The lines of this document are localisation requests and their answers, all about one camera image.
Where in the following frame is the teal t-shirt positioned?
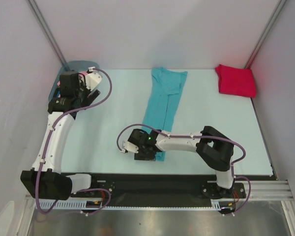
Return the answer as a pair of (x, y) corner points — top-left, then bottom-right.
(142, 67), (188, 162)

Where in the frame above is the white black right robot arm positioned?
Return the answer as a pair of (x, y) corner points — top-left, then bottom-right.
(122, 126), (235, 197)

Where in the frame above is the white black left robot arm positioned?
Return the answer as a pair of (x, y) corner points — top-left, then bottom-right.
(20, 71), (102, 200)

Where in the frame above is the pink t-shirt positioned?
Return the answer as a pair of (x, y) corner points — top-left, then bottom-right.
(56, 71), (86, 98)

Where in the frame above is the grey-blue plastic basket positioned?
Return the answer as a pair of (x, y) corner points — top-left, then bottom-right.
(48, 60), (100, 101)

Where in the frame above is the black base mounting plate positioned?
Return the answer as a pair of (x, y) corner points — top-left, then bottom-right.
(70, 172), (278, 199)

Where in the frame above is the folded red t-shirt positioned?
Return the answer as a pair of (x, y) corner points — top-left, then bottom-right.
(215, 64), (257, 98)

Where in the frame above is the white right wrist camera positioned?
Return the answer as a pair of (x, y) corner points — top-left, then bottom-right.
(121, 141), (139, 153)

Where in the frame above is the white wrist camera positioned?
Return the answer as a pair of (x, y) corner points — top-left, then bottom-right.
(82, 67), (102, 91)
(121, 141), (139, 153)

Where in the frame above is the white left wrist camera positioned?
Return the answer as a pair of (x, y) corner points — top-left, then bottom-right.
(82, 67), (102, 91)

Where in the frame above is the white slotted cable duct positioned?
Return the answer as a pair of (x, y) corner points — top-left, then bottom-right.
(39, 200), (221, 211)

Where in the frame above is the left aluminium corner post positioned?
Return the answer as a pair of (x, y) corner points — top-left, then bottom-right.
(26, 0), (67, 66)

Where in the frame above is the aluminium corner post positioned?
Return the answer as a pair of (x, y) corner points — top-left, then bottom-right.
(26, 0), (67, 66)
(244, 0), (289, 69)

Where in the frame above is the aluminium front rail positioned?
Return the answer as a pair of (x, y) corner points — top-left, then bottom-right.
(38, 177), (290, 201)

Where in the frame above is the right aluminium corner post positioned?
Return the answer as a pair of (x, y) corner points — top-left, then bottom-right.
(244, 0), (289, 69)

